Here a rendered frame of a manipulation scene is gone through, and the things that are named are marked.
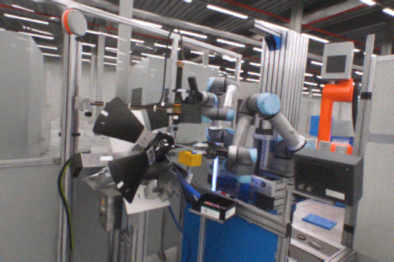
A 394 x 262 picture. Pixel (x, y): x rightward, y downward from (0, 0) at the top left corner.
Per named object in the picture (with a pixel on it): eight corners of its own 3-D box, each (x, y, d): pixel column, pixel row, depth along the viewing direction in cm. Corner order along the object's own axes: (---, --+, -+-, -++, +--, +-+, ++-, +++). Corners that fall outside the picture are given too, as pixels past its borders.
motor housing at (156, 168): (130, 184, 137) (140, 174, 129) (122, 149, 147) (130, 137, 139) (165, 179, 152) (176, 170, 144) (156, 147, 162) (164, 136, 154)
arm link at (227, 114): (241, 88, 195) (233, 126, 159) (227, 88, 198) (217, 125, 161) (242, 75, 188) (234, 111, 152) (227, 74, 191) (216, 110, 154)
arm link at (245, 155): (256, 165, 130) (257, 149, 130) (235, 162, 133) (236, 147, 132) (256, 162, 138) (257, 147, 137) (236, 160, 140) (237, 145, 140)
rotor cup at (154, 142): (147, 164, 132) (157, 152, 124) (140, 141, 138) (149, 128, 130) (170, 162, 141) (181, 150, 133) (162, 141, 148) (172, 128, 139)
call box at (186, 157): (178, 164, 192) (178, 150, 192) (188, 163, 199) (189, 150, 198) (190, 168, 180) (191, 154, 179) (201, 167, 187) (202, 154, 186)
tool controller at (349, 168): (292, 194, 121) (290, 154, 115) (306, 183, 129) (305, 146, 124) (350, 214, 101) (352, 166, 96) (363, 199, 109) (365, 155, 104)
